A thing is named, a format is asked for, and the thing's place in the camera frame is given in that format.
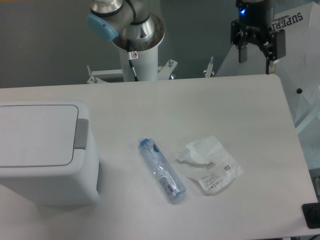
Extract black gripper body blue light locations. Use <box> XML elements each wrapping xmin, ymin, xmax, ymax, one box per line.
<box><xmin>235</xmin><ymin>0</ymin><xmax>275</xmax><ymax>46</ymax></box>

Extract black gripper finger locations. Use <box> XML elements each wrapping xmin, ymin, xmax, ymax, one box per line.
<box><xmin>262</xmin><ymin>29</ymin><xmax>286</xmax><ymax>75</ymax></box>
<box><xmin>230</xmin><ymin>20</ymin><xmax>248</xmax><ymax>63</ymax></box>

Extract white trash can grey button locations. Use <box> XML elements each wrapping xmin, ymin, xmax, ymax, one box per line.
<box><xmin>0</xmin><ymin>100</ymin><xmax>101</xmax><ymax>206</ymax></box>

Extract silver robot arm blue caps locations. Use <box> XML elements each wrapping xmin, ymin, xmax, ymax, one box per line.
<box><xmin>86</xmin><ymin>0</ymin><xmax>286</xmax><ymax>74</ymax></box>

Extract white umbrella with lettering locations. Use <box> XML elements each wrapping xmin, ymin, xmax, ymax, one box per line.
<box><xmin>214</xmin><ymin>0</ymin><xmax>320</xmax><ymax>141</ymax></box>

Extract metal clamp bolt right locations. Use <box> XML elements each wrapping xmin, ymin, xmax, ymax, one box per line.
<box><xmin>203</xmin><ymin>56</ymin><xmax>215</xmax><ymax>78</ymax></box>

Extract crumpled clear plastic bag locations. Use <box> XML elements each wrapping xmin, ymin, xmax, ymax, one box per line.
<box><xmin>175</xmin><ymin>135</ymin><xmax>244</xmax><ymax>196</ymax></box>

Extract black device at table edge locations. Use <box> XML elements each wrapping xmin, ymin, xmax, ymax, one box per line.
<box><xmin>301</xmin><ymin>202</ymin><xmax>320</xmax><ymax>229</ymax></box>

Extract clear blue plastic bottle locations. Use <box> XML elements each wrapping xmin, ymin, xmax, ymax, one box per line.
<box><xmin>138</xmin><ymin>137</ymin><xmax>187</xmax><ymax>204</ymax></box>

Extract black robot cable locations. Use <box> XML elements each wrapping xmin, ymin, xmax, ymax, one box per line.
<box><xmin>126</xmin><ymin>39</ymin><xmax>139</xmax><ymax>82</ymax></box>

